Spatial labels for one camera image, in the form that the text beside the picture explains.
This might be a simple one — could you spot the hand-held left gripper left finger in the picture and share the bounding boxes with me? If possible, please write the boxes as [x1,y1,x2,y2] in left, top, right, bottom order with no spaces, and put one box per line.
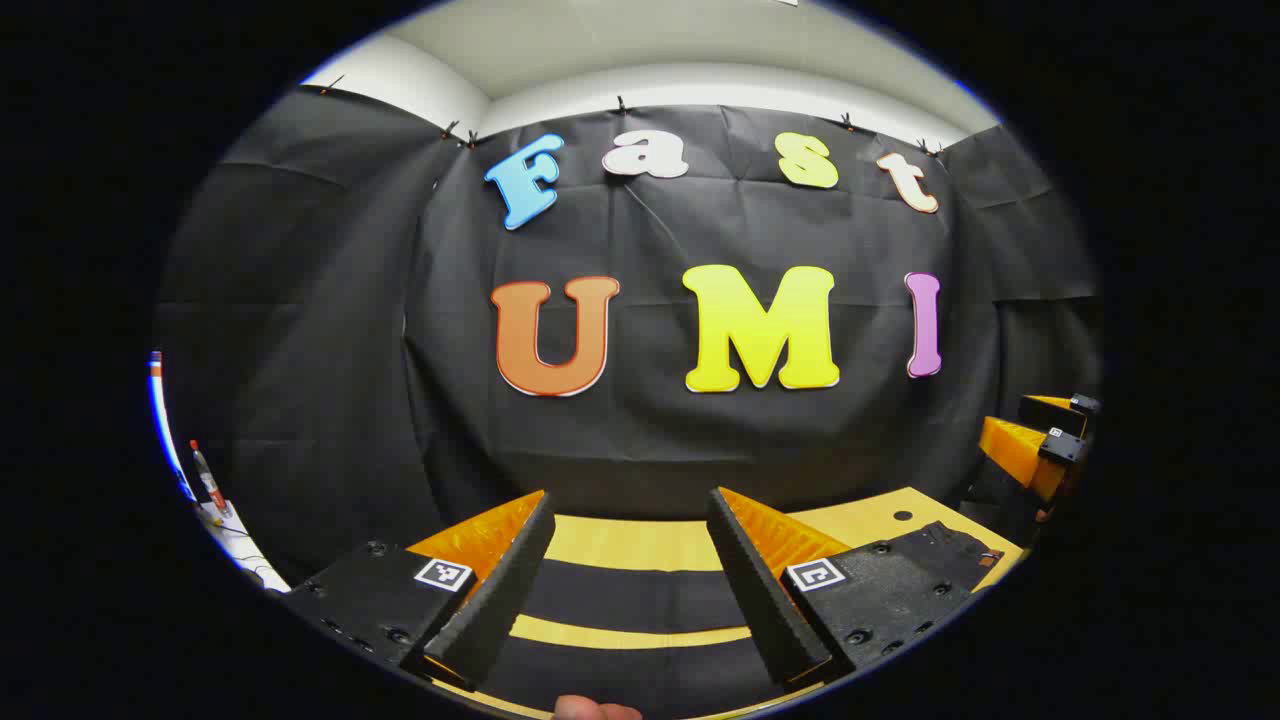
[285,490,557,693]

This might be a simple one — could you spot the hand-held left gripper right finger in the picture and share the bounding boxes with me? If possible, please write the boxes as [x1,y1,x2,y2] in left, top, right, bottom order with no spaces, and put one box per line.
[706,487,1006,691]

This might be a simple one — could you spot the black jeans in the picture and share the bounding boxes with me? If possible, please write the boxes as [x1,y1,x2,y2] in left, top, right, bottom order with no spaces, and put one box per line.
[470,558,801,719]

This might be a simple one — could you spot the black backdrop cloth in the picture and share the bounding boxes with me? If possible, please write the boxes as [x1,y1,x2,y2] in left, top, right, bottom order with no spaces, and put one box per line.
[155,85,1104,586]

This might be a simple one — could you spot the red tipped pen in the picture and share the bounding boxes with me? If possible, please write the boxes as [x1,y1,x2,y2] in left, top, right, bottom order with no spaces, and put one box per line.
[188,439,232,517]

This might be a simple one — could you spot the row of black cloth clips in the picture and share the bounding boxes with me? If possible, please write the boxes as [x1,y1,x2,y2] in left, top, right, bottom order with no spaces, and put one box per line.
[318,74,947,161]

